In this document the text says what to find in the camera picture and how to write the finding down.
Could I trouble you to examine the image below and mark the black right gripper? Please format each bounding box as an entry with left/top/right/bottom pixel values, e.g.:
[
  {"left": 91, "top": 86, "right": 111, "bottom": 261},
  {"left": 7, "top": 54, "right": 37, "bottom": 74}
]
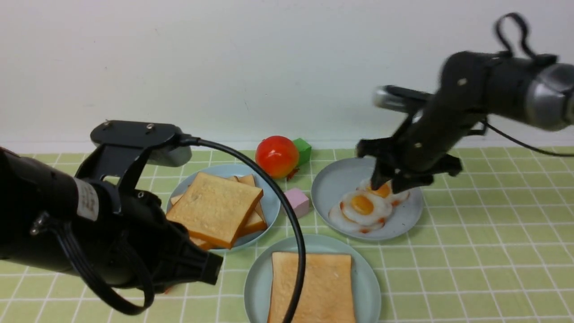
[{"left": 357, "top": 101, "right": 487, "bottom": 194}]

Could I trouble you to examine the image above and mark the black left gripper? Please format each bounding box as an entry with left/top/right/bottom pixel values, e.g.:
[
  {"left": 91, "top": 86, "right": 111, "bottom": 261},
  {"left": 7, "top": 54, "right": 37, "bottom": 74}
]
[{"left": 96, "top": 188, "right": 223, "bottom": 294}]

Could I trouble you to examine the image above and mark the fried egg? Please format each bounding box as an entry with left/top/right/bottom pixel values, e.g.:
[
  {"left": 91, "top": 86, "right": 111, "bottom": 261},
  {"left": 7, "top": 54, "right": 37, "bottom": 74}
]
[
  {"left": 357, "top": 179, "right": 410, "bottom": 207},
  {"left": 328, "top": 190, "right": 394, "bottom": 235}
]

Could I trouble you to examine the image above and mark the toast slice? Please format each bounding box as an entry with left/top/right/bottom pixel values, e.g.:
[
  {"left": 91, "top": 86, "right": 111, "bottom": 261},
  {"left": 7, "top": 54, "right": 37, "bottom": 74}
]
[
  {"left": 227, "top": 174, "right": 256, "bottom": 187},
  {"left": 170, "top": 174, "right": 268, "bottom": 251},
  {"left": 166, "top": 172, "right": 264, "bottom": 249},
  {"left": 267, "top": 252, "right": 357, "bottom": 323}
]

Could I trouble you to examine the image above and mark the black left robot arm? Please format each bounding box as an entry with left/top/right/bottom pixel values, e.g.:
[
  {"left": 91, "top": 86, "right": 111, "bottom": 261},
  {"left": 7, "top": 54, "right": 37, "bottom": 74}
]
[{"left": 1, "top": 148, "right": 223, "bottom": 293}]

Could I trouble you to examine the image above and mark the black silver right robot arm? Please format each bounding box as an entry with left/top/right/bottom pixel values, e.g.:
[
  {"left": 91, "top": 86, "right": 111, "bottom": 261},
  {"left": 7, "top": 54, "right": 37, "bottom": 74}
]
[{"left": 356, "top": 51, "right": 573, "bottom": 193}]

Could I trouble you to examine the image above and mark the light blue sandwich plate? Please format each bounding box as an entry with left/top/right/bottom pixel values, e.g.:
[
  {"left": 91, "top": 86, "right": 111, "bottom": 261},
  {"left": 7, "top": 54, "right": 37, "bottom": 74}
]
[{"left": 244, "top": 234, "right": 382, "bottom": 323}]

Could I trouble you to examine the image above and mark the light blue egg plate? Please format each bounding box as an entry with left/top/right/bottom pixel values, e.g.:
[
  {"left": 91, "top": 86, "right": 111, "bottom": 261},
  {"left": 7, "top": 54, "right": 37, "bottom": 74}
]
[{"left": 311, "top": 157, "right": 424, "bottom": 242}]

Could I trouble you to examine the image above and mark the green cube block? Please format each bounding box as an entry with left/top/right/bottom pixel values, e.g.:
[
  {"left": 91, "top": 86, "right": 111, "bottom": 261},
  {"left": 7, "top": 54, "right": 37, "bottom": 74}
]
[{"left": 292, "top": 138, "right": 312, "bottom": 167}]

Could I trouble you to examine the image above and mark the pink cube block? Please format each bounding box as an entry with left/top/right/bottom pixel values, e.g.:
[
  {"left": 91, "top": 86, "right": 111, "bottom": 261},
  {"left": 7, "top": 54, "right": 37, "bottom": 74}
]
[{"left": 284, "top": 188, "right": 310, "bottom": 219}]

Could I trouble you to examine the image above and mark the red tomato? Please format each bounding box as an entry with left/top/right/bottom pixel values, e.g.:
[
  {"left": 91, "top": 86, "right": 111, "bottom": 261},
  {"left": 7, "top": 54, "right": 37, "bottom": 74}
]
[{"left": 256, "top": 135, "right": 300, "bottom": 180}]

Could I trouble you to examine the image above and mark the light blue bread plate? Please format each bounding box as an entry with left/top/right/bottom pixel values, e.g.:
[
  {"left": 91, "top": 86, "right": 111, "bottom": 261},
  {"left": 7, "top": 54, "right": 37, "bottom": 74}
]
[{"left": 167, "top": 164, "right": 281, "bottom": 251}]

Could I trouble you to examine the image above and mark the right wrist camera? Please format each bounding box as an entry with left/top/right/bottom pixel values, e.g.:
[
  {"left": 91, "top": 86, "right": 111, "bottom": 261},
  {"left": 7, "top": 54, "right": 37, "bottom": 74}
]
[{"left": 372, "top": 85, "right": 432, "bottom": 114}]

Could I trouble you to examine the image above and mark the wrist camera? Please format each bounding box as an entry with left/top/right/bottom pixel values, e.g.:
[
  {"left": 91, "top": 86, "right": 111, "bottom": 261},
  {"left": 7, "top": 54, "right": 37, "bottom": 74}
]
[
  {"left": 75, "top": 120, "right": 192, "bottom": 193},
  {"left": 372, "top": 85, "right": 432, "bottom": 114}
]

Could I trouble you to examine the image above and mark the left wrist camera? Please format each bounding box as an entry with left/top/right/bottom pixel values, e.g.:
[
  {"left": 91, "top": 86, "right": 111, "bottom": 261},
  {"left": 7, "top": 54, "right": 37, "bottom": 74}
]
[{"left": 75, "top": 120, "right": 192, "bottom": 193}]

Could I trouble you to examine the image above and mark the black left camera cable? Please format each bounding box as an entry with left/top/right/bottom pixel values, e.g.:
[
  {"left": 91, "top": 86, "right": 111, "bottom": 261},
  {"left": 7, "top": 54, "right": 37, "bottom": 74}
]
[{"left": 179, "top": 136, "right": 307, "bottom": 323}]

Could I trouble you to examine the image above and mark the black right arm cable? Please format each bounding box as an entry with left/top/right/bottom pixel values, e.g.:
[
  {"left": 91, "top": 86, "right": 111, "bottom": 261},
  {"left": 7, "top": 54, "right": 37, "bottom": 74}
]
[{"left": 475, "top": 13, "right": 574, "bottom": 157}]

